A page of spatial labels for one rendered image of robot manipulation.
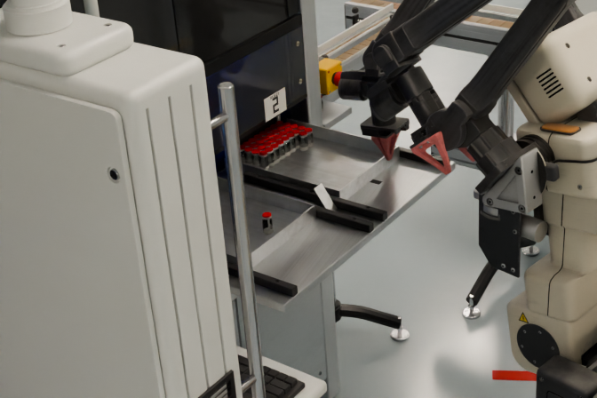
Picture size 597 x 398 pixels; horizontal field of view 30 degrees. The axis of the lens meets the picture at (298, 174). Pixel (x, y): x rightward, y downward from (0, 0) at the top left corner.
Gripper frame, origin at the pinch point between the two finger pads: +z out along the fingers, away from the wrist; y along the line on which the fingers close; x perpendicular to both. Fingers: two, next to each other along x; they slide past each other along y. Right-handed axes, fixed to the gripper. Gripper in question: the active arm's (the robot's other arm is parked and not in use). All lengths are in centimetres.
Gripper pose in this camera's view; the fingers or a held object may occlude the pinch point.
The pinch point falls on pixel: (389, 156)
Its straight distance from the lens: 268.0
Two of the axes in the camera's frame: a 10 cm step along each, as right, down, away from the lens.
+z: 1.6, 8.9, 4.2
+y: -8.1, -1.3, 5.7
